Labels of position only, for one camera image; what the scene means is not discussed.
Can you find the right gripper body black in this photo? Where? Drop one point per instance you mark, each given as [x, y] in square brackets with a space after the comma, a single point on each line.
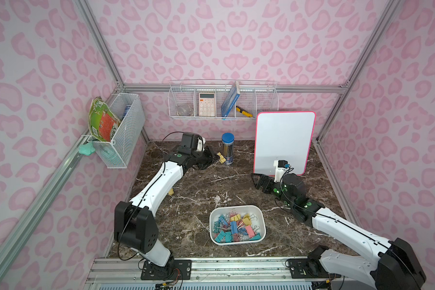
[264, 182]

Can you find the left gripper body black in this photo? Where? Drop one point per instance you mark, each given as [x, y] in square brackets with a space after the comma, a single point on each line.
[206, 158]

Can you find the blue binder clip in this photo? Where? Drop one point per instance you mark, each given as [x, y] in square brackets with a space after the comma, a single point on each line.
[234, 227]

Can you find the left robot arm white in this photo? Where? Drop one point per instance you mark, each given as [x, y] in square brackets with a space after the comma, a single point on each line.
[134, 221]

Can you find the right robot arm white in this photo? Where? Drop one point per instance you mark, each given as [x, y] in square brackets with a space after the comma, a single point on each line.
[379, 262]

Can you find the white storage tray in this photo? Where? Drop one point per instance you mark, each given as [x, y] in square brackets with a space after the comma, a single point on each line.
[250, 221]

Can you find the blue lid pencil canister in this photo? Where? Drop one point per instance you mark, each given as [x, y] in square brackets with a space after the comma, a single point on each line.
[228, 148]

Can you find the pink framed whiteboard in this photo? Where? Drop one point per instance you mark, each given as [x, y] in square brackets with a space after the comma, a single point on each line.
[283, 135]

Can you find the white calculator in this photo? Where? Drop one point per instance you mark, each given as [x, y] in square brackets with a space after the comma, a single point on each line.
[207, 104]

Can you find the yellow utility knife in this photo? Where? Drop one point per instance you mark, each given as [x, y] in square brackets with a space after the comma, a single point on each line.
[244, 112]

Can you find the blue book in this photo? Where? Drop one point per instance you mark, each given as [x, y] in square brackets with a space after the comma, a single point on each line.
[230, 100]

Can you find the green red snack bag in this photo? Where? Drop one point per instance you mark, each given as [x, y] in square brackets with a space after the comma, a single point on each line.
[102, 123]

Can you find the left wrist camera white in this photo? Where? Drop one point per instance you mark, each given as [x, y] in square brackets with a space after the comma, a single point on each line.
[200, 144]

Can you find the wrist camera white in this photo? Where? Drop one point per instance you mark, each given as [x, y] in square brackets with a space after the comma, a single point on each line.
[281, 167]
[200, 144]

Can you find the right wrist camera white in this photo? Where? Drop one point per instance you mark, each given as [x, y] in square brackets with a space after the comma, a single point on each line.
[281, 167]

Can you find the wire shelf on back wall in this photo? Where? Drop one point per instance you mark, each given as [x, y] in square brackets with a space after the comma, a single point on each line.
[255, 97]

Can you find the white mesh wall basket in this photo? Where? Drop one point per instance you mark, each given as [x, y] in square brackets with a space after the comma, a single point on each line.
[117, 153]

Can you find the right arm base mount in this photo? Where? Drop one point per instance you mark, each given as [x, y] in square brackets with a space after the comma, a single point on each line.
[304, 268]

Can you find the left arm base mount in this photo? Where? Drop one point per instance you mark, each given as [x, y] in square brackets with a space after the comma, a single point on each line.
[174, 269]

